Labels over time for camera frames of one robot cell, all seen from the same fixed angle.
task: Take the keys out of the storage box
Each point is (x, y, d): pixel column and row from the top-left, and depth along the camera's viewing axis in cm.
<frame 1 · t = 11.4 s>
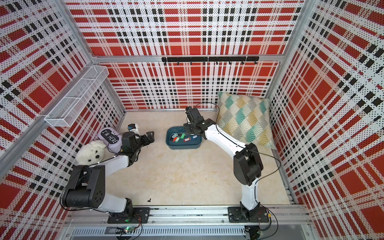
left hand: (150, 133, 94), fingers open
right hand: (190, 126, 88), fingers closed
teal plastic storage box: (193, 144, 102), on the table
patterned green yellow pillow: (247, 119, 97), point 16 cm above the table
white plush bear toy: (90, 153, 78), point 19 cm above the table
purple clock with yellow knob: (111, 138, 94), point 11 cm above the table
small black screw: (149, 200, 80), on the table
key with red tag: (174, 139, 106), on the table
black key with green tag: (182, 135, 107), point 2 cm above the table
key with red tag 2: (187, 139, 106), on the table
key with blue tag: (194, 137, 107), on the table

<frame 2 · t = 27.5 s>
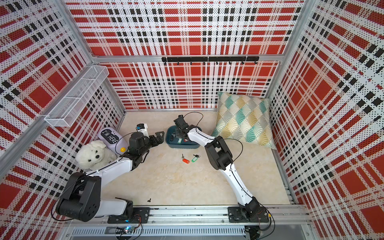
left hand: (160, 133, 90), fingers open
right hand: (181, 130, 105), fingers closed
key with red tag: (184, 160, 95), on the table
black key with green tag: (195, 158, 97), on the table
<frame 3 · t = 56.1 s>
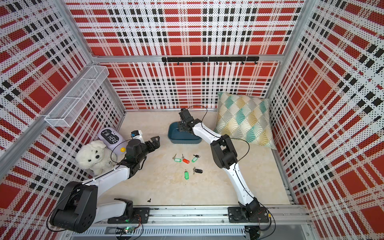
left hand: (156, 139, 90), fingers open
right hand: (185, 123, 103), fingers open
key with flat green tag: (177, 159, 95), on the table
key with black tag: (197, 170, 90), on the table
key with green tag: (186, 175, 89), on the table
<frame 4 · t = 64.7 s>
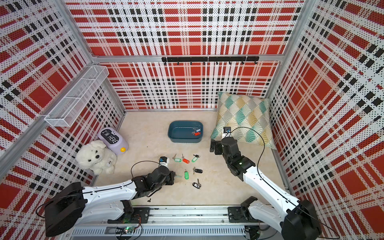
left hand: (176, 173, 86), fingers closed
right hand: (221, 139, 81), fingers open
key with long black tag: (198, 185, 85), on the table
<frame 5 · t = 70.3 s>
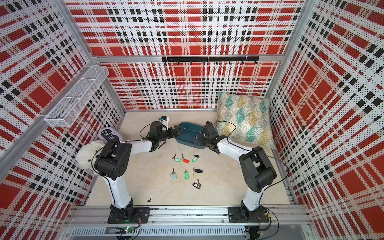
left hand: (181, 128, 98), fingers open
right hand: (203, 139, 94), fingers open
key with pale teal tag: (173, 175, 89), on the table
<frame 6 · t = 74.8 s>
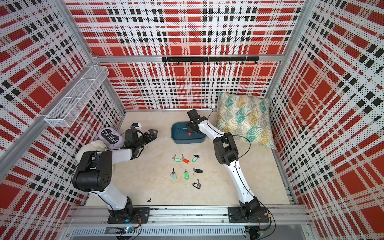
left hand: (155, 132, 98), fingers open
right hand: (193, 127, 107), fingers closed
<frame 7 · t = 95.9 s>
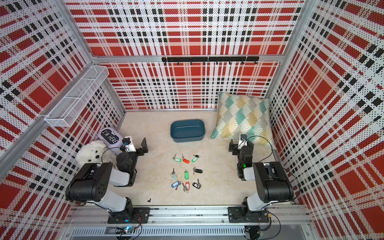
left hand: (140, 138, 90), fingers open
right hand: (241, 139, 92), fingers open
key with red tag 2: (186, 187, 84), on the table
